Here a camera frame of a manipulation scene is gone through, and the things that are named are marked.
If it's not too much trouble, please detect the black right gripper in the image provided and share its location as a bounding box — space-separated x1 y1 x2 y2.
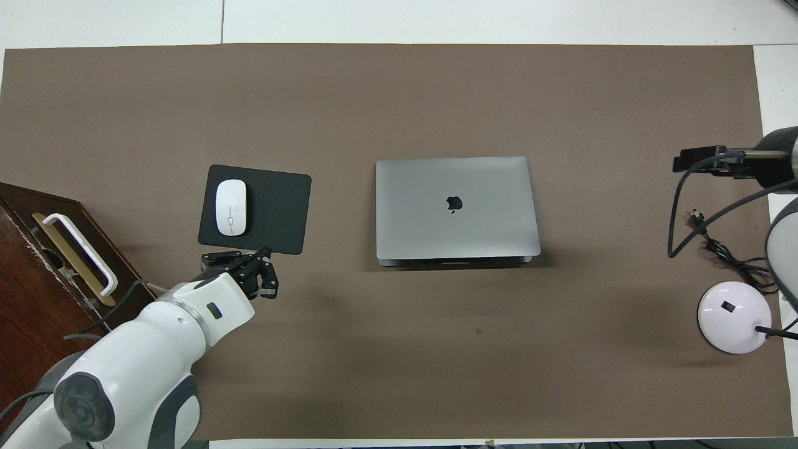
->
673 147 796 188

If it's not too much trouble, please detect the black mouse pad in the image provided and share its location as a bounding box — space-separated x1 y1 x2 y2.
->
198 164 312 256

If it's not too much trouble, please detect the white box handle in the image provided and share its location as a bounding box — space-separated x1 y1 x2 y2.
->
42 213 119 297

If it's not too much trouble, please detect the black lamp power cable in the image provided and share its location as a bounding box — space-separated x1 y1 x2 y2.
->
689 210 780 295

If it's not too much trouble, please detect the white desk lamp base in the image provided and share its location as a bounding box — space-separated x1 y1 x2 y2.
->
697 281 798 355

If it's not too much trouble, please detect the brown wooden cabinet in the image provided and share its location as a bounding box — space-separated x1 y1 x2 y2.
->
0 182 158 412

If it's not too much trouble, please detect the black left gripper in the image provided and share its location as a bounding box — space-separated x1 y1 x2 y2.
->
201 248 279 301

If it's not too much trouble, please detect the silver grey laptop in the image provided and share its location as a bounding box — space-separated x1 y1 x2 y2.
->
375 157 542 268

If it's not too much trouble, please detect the grey left arm cable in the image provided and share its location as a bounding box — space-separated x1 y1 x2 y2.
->
62 279 169 342

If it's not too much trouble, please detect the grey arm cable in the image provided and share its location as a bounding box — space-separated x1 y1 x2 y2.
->
62 279 169 342
667 150 780 259

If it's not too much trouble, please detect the white computer mouse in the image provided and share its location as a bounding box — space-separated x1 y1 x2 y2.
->
215 179 248 237

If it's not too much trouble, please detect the brass handle plate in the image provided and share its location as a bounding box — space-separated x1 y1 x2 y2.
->
31 212 117 307

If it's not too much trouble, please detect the grey right arm cable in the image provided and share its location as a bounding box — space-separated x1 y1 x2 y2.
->
667 150 780 259

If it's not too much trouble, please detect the brown paper table mat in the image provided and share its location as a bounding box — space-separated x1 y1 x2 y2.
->
0 44 794 440

